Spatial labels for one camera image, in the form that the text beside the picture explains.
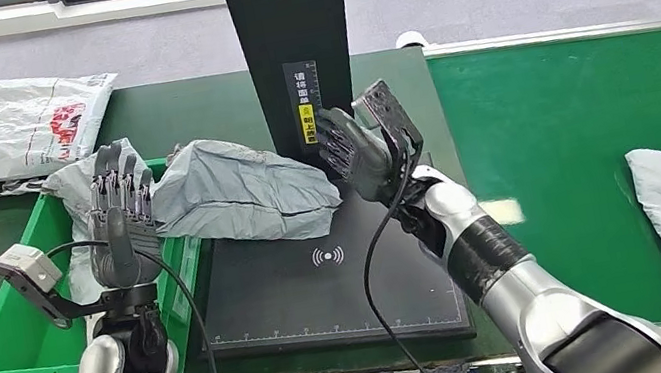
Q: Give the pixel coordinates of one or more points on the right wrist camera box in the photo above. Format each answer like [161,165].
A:
[389,118]

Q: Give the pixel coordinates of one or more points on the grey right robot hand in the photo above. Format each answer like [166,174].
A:
[358,153]

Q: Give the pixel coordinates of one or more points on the black yellow scanner label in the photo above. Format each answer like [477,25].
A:
[301,85]

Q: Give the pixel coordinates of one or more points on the green plastic crate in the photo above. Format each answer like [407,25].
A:
[14,345]

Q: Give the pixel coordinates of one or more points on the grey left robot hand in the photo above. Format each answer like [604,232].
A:
[128,239]

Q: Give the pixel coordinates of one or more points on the green conveyor belt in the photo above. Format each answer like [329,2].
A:
[561,119]

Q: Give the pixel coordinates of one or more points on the plain grey parcel bag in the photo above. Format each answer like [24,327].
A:
[238,194]

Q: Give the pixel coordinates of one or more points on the black inbound scanner machine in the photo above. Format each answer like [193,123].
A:
[337,305]

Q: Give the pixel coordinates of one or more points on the dark green table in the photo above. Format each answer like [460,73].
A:
[190,108]

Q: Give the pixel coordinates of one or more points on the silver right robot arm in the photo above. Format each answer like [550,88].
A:
[561,321]

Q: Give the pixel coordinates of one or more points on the grey parcel bag red print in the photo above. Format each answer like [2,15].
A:
[69,188]

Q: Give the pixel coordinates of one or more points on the white conveyor end roller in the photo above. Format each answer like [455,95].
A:
[411,39]

